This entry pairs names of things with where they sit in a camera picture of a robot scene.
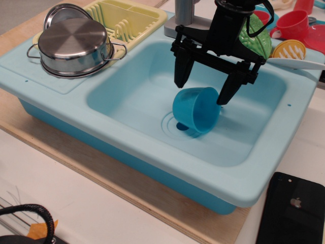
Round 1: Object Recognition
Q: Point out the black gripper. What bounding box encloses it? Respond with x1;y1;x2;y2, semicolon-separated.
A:
171;1;266;105

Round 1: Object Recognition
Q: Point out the blue plastic cup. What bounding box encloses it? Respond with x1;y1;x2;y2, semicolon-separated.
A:
172;87;221;134

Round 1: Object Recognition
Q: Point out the small red cup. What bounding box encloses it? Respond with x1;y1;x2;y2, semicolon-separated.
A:
254;10;270;25

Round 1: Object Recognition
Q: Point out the red plastic cup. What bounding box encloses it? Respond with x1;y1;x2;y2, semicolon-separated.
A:
270;10;309;40

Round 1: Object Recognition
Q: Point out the red tumbler cup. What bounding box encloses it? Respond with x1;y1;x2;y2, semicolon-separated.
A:
294;0;314;15

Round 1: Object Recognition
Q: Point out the green toy vegetable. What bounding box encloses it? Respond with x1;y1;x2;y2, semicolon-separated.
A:
239;14;272;59

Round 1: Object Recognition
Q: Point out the grey toy faucet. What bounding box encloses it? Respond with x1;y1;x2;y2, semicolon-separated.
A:
164;0;212;38

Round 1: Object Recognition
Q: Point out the teal plastic plate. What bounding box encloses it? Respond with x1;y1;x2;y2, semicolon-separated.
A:
253;4;280;32

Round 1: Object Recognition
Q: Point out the light blue toy sink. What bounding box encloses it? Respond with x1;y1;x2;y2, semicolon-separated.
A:
1;28;321;214

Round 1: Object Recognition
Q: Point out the yellow dish rack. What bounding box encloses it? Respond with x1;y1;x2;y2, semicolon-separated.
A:
32;0;168;51

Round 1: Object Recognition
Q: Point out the cream plastic toy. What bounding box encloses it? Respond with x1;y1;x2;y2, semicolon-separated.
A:
269;0;294;10

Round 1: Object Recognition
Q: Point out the red plastic plate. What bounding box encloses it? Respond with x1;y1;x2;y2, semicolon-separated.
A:
303;24;325;54

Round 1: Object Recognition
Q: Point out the plywood board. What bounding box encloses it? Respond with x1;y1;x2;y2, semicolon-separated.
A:
0;0;251;244

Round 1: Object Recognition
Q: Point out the stainless steel pot lid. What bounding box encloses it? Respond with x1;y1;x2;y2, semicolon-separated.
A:
43;3;92;30

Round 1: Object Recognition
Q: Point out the black smartphone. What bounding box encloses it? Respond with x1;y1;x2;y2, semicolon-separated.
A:
256;172;324;243

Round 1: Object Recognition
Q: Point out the orange tape piece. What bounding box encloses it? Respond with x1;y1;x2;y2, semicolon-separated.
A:
27;223;48;240

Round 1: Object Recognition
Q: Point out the black braided cable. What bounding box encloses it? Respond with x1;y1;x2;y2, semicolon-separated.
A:
0;203;55;244

